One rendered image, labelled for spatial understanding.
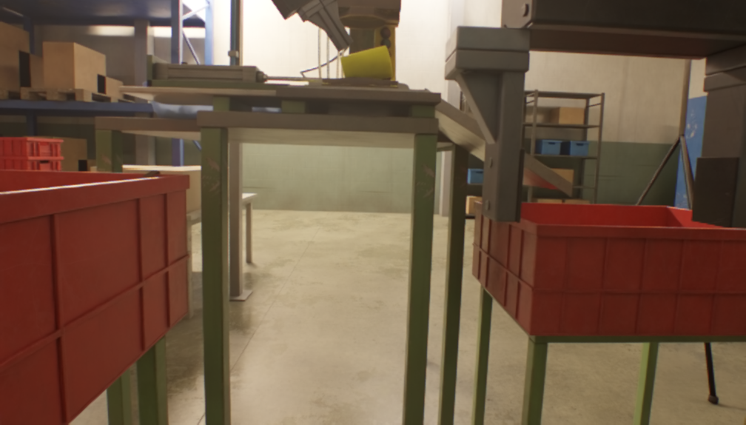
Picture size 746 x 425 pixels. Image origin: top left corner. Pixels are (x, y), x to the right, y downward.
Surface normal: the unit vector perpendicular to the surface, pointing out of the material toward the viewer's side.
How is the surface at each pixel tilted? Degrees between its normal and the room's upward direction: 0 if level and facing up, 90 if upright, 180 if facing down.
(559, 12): 90
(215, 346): 90
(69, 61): 90
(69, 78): 90
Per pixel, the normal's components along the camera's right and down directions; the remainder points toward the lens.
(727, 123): -1.00, -0.03
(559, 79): 0.03, 0.09
